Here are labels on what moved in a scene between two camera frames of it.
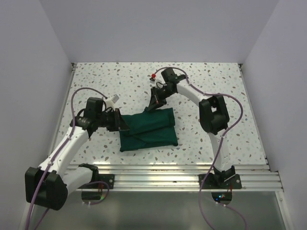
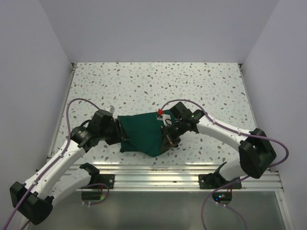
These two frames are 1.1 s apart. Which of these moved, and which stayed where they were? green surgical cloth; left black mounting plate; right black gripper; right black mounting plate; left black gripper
Moved: left black gripper; green surgical cloth; right black gripper
Stayed: left black mounting plate; right black mounting plate
